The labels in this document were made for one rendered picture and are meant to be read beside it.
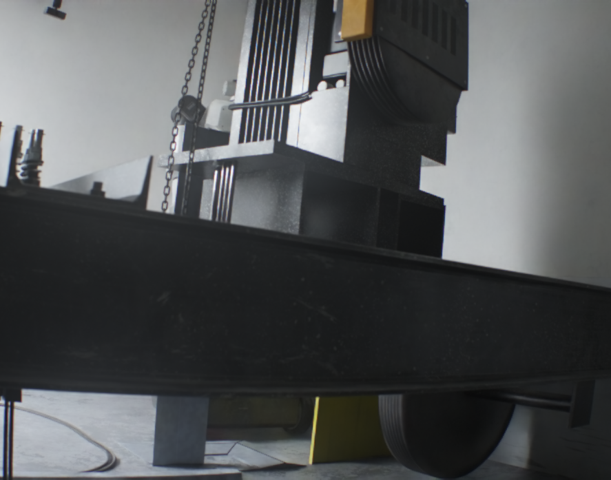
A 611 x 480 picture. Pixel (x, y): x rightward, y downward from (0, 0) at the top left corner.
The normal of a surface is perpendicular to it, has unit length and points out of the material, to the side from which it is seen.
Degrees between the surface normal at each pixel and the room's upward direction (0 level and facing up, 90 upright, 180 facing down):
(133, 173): 82
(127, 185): 82
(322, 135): 90
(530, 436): 90
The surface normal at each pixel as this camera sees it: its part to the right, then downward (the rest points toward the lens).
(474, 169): -0.80, -0.13
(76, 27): 0.59, 0.00
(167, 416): 0.76, 0.02
